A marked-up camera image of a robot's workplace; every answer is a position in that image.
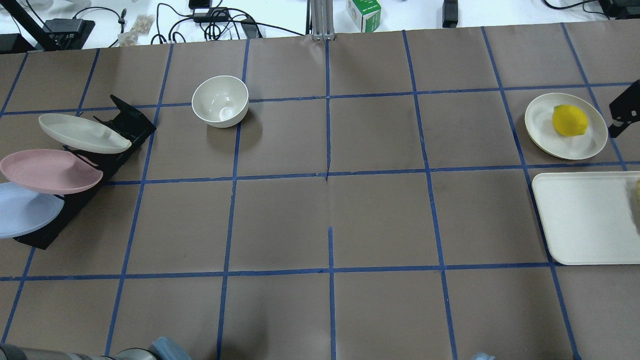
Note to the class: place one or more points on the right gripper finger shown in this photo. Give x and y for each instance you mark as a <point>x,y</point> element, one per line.
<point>625,110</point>

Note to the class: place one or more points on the blue plate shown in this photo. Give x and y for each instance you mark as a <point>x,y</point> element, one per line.
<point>24,211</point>

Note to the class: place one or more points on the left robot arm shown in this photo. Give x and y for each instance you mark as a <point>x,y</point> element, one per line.
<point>163,348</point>

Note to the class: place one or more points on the cream plate with lemon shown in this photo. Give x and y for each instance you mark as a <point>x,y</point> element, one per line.
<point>540,128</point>

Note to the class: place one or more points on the black plate rack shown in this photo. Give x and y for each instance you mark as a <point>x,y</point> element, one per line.
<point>132,124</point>

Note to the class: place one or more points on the cream white plate in rack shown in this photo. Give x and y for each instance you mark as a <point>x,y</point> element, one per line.
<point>83,134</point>

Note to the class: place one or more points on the pink plate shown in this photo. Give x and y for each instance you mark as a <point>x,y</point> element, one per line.
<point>50,171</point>

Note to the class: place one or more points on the yellow lemon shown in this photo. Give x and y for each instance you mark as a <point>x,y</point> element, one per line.
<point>569,120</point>

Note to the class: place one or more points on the cream white tray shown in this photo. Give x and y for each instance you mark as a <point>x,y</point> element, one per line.
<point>589,218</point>

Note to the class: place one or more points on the black device on desk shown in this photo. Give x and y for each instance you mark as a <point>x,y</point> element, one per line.
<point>450,15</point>

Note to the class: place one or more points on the green white box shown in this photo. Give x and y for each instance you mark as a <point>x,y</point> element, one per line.
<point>365,14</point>

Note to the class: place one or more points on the cream white bowl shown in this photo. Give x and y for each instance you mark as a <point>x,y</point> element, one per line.
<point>221,101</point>

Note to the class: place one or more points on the black power adapter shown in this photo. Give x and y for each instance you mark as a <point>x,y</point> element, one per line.
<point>211,15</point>

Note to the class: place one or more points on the snack bags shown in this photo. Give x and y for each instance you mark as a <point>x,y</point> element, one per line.
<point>141,26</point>

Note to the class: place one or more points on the black monitor stand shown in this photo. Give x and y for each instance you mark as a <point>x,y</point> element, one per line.
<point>50,35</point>

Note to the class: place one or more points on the aluminium frame post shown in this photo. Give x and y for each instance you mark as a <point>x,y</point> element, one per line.
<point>320,20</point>

